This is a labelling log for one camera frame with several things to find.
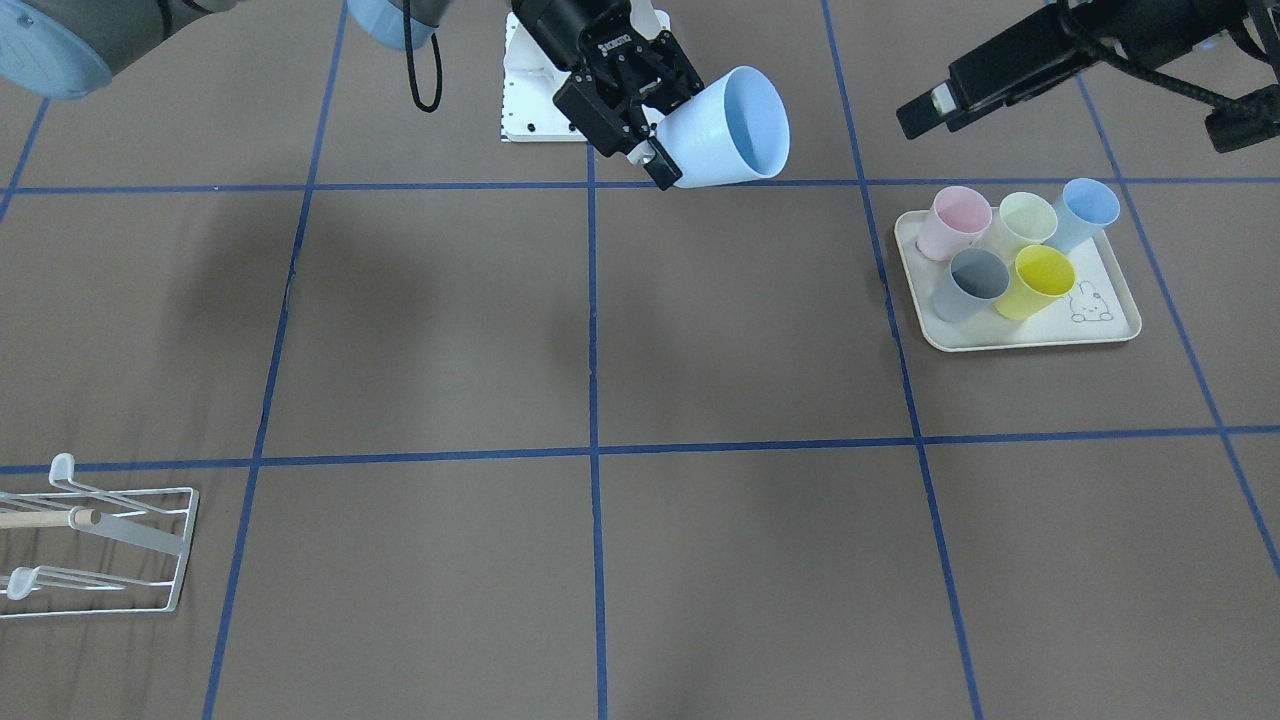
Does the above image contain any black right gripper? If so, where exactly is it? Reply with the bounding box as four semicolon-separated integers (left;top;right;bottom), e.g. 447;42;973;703
552;28;705;191

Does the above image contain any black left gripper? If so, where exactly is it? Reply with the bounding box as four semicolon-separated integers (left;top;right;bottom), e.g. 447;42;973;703
895;10;1085;140

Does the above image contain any light blue cup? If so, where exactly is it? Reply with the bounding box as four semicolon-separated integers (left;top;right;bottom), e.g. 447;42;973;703
1044;178;1121;254
655;67;791;190

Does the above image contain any yellow cup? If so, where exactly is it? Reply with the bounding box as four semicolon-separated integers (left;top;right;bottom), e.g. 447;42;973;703
993;245;1076;322

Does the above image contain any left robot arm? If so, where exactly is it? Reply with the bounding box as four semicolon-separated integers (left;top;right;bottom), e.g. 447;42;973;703
896;1;1279;152

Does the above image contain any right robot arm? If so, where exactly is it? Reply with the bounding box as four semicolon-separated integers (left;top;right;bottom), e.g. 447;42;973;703
3;1;707;190

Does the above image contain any pink cup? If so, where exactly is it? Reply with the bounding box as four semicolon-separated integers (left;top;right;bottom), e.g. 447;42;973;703
916;184;993;263

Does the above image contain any pale green cup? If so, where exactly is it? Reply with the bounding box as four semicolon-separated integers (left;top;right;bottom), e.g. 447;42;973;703
980;191;1059;263

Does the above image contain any grey cup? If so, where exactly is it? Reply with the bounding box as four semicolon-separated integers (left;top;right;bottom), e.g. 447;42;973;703
931;247;1011;323

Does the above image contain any cream plastic tray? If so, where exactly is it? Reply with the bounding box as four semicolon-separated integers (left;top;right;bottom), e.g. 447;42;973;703
893;210;1142;354

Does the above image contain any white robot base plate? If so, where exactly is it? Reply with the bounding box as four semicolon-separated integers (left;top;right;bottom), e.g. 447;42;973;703
499;10;673;143

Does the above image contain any white wire cup rack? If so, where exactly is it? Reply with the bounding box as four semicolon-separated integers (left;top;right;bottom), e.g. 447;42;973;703
3;454;200;619

